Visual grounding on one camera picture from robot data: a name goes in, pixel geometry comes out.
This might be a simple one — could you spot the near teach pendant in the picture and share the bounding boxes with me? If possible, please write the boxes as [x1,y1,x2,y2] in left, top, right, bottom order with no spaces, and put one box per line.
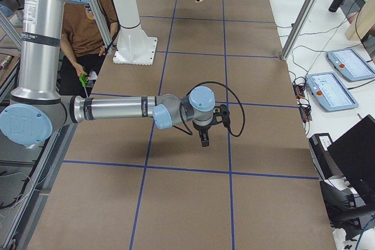
[305,72,359,112]

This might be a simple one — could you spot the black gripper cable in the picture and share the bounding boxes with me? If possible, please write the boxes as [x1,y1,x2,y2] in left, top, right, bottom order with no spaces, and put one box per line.
[174,81,246,138]

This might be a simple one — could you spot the black laptop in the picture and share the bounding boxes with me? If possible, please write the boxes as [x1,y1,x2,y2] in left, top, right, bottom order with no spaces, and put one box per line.
[328,115,374,204]

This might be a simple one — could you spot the far teach pendant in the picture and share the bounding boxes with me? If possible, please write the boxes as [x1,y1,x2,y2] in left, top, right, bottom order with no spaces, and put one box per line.
[326,48,374,82]

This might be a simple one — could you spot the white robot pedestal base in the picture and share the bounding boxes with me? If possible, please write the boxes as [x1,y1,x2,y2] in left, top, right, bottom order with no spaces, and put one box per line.
[113,0,158,65]

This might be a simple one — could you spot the teach pendant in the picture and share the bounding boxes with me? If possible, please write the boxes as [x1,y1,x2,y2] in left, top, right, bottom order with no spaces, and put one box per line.
[326,48,374,82]
[305,72,359,112]

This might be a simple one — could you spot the green handled tool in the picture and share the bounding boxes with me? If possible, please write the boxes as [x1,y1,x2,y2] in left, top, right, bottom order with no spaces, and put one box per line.
[79,69,88,98]

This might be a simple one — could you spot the person in brown shirt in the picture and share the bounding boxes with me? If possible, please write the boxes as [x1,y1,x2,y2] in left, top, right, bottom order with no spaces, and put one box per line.
[59,3,105,98]

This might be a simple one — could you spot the black computer box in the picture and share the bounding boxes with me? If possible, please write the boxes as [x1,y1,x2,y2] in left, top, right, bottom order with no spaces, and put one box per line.
[309,133,342,179]

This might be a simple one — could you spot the wooden board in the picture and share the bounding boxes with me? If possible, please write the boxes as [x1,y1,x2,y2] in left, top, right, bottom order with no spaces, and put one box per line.
[345,0,375,40]

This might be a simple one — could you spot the orange electronics board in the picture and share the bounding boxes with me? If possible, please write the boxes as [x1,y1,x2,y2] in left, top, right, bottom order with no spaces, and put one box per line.
[293,85,305,99]

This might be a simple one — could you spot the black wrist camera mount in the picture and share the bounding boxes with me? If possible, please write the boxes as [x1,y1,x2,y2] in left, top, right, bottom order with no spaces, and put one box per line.
[212,104,230,129]

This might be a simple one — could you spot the aluminium frame post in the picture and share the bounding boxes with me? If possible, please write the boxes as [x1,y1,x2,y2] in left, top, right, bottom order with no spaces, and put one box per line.
[280,0,317,61]

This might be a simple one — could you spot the aluminium side frame strut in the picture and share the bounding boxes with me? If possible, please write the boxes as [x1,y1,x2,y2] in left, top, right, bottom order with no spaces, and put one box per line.
[90,0,113,56]

